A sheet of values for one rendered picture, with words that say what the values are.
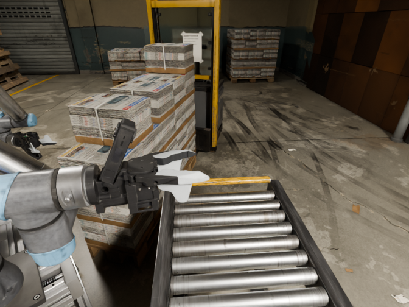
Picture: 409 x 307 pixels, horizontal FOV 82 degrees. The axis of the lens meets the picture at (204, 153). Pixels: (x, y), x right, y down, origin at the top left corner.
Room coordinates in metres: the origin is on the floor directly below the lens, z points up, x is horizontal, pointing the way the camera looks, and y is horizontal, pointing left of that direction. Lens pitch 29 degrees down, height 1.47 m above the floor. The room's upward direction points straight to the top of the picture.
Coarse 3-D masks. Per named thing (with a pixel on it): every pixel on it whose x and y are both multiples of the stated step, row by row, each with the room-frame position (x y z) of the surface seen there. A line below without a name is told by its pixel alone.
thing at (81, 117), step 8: (96, 96) 1.47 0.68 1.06; (104, 96) 1.47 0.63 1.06; (112, 96) 1.47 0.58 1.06; (72, 104) 1.30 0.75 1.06; (80, 104) 1.30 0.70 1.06; (88, 104) 1.30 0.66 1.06; (96, 104) 1.31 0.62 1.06; (72, 112) 1.28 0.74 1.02; (80, 112) 1.26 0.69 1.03; (88, 112) 1.25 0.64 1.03; (72, 120) 1.28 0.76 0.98; (80, 120) 1.27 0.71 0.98; (88, 120) 1.25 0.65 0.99; (72, 128) 1.28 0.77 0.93; (80, 128) 1.27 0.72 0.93; (88, 128) 1.25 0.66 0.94; (88, 136) 1.26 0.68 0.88; (96, 136) 1.25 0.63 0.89
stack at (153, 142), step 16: (176, 112) 1.90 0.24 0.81; (160, 128) 1.56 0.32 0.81; (176, 128) 1.88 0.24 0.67; (80, 144) 1.26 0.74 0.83; (96, 144) 1.26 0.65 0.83; (144, 144) 1.32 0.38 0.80; (160, 144) 1.54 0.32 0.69; (176, 144) 1.82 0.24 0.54; (64, 160) 1.10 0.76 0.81; (80, 160) 1.08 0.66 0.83; (96, 160) 1.08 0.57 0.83; (160, 192) 1.46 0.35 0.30; (80, 208) 1.10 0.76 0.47; (112, 208) 1.05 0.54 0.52; (144, 208) 1.21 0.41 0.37; (80, 224) 1.12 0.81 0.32; (96, 224) 1.09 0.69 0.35; (144, 224) 1.18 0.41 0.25; (96, 240) 1.10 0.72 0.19; (112, 240) 1.07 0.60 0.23; (128, 240) 1.03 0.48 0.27; (144, 240) 1.16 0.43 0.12; (112, 256) 1.07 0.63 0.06; (144, 256) 1.11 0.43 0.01
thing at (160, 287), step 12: (168, 192) 0.84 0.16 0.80; (168, 204) 0.76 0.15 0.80; (168, 216) 0.69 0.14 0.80; (168, 228) 0.63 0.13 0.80; (168, 240) 0.58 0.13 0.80; (156, 252) 0.53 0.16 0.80; (168, 252) 0.53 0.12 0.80; (156, 264) 0.48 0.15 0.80; (168, 264) 0.48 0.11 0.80; (156, 276) 0.44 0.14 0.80; (168, 276) 0.44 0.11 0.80; (156, 288) 0.41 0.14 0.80; (168, 288) 0.41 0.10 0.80; (156, 300) 0.37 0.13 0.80; (168, 300) 0.37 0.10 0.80
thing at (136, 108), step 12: (132, 96) 1.47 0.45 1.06; (108, 108) 1.23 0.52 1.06; (120, 108) 1.22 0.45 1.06; (132, 108) 1.25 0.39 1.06; (144, 108) 1.38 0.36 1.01; (108, 120) 1.22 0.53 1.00; (120, 120) 1.20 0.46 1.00; (132, 120) 1.24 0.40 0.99; (144, 120) 1.37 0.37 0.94; (108, 132) 1.22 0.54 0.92; (132, 144) 1.20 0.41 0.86
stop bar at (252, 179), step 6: (210, 180) 0.91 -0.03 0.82; (216, 180) 0.91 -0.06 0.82; (222, 180) 0.91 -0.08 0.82; (228, 180) 0.91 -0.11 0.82; (234, 180) 0.91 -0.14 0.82; (240, 180) 0.91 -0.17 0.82; (246, 180) 0.91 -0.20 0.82; (252, 180) 0.91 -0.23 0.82; (258, 180) 0.91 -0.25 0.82; (264, 180) 0.91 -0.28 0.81; (270, 180) 0.92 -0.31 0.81
